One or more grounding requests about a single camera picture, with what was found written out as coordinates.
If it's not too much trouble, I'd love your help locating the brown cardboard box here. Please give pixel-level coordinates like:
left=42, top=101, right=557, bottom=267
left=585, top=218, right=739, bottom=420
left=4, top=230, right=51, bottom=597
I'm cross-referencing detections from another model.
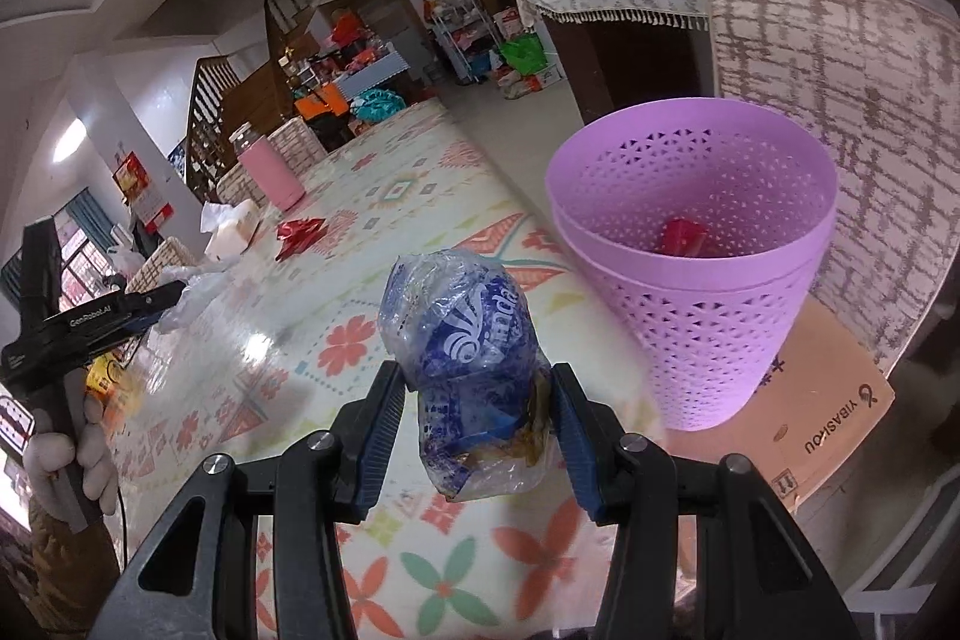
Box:
left=664, top=295, right=897, bottom=515

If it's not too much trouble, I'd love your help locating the beige woven patterned chair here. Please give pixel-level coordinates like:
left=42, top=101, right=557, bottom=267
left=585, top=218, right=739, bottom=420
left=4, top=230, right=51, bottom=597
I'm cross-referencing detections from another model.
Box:
left=705, top=0, right=960, bottom=380

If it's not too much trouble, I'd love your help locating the red shiny wrapper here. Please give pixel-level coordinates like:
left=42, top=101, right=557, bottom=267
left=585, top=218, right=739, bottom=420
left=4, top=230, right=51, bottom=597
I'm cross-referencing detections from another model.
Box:
left=276, top=218, right=328, bottom=259

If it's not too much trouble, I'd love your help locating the clear crumpled plastic bag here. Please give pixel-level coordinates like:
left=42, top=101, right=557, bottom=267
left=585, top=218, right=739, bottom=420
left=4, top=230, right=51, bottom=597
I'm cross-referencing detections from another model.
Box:
left=161, top=257, right=242, bottom=335

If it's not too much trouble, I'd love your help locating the green shopping bag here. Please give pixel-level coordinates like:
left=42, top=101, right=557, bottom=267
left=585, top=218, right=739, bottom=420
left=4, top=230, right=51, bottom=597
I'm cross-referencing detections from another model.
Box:
left=500, top=34, right=545, bottom=76

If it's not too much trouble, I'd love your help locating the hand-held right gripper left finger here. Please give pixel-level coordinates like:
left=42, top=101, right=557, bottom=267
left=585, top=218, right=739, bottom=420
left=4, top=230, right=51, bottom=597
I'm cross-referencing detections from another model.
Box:
left=90, top=359, right=406, bottom=640

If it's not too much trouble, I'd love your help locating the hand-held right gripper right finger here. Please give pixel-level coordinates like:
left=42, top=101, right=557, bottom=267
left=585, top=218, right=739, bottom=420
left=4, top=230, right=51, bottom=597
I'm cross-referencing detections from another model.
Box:
left=550, top=362, right=841, bottom=640

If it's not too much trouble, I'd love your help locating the blue printed plastic bag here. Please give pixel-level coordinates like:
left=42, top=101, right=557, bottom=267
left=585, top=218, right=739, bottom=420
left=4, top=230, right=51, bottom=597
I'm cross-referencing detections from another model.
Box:
left=377, top=248, right=563, bottom=503

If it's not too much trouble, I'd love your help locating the person's left forearm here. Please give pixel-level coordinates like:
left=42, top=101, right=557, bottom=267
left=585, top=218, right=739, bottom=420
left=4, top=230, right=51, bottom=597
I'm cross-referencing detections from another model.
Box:
left=26, top=506, right=125, bottom=640

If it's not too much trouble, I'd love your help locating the orange box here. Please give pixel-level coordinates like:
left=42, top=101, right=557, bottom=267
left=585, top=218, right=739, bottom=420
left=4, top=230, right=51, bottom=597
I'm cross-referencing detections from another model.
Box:
left=294, top=94, right=350, bottom=121

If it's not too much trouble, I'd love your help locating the checked cover dining chair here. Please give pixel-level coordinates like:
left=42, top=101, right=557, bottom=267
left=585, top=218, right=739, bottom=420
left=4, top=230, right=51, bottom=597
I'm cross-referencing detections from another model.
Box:
left=216, top=162, right=265, bottom=210
left=268, top=119, right=329, bottom=176
left=139, top=237, right=203, bottom=292

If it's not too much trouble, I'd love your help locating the colourful patterned tablecloth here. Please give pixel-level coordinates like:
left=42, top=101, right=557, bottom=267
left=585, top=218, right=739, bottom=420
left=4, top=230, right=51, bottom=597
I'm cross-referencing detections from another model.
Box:
left=105, top=96, right=691, bottom=640

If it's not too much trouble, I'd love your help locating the teal mesh bag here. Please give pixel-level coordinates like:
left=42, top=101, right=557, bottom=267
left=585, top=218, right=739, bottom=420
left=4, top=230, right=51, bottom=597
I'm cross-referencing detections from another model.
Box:
left=352, top=89, right=407, bottom=124

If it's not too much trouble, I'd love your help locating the red snack packet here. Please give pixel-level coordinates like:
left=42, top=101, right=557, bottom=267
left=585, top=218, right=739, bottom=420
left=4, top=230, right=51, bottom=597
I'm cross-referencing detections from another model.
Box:
left=658, top=218, right=707, bottom=259

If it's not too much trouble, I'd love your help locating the dark wooden cabinet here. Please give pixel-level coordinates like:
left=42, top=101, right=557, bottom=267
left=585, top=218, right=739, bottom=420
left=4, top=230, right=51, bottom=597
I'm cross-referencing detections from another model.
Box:
left=540, top=14, right=713, bottom=125

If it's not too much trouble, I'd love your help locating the person's left hand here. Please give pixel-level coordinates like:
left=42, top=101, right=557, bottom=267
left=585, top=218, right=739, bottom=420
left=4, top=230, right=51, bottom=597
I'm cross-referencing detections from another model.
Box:
left=22, top=396, right=121, bottom=522

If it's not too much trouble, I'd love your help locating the black cable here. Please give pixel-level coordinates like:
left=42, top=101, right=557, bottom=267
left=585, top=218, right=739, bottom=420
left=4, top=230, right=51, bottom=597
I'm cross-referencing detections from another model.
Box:
left=112, top=488, right=130, bottom=570

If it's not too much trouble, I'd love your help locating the grey corrugated panel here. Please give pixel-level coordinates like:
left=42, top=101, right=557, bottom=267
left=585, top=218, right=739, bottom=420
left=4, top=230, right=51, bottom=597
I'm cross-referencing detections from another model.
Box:
left=334, top=47, right=407, bottom=98

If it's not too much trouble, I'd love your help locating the wooden staircase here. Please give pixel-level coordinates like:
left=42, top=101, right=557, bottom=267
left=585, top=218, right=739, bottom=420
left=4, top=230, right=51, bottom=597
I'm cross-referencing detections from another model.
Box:
left=184, top=0, right=338, bottom=193

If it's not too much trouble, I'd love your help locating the white wire shelf rack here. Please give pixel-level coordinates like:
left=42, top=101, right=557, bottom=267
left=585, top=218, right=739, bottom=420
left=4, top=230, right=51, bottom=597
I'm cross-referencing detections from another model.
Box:
left=431, top=2, right=500, bottom=85

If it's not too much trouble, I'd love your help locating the pink sleeved bottle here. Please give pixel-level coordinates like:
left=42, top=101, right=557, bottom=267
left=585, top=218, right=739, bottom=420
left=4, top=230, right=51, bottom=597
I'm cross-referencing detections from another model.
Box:
left=229, top=124, right=307, bottom=212

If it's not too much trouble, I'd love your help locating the yellow snack packet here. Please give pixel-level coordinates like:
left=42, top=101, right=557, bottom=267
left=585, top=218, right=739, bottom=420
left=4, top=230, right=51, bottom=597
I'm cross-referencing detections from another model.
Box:
left=84, top=355, right=125, bottom=402

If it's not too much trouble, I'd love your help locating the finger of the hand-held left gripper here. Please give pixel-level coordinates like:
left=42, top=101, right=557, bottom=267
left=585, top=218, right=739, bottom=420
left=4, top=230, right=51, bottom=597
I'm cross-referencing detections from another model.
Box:
left=124, top=280, right=188, bottom=316
left=112, top=308, right=178, bottom=345

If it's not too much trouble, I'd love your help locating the white tissue box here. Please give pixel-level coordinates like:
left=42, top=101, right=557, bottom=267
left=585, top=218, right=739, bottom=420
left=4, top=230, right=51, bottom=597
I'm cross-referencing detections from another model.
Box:
left=201, top=199, right=262, bottom=259

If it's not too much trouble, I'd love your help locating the red wall calendar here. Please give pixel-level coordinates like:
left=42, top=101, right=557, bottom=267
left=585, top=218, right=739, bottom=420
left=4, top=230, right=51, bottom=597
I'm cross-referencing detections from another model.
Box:
left=112, top=152, right=152, bottom=196

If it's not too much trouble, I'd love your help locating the round wall lamp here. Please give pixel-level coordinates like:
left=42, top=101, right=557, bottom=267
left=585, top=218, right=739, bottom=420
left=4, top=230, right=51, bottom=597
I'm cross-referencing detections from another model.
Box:
left=52, top=119, right=88, bottom=166

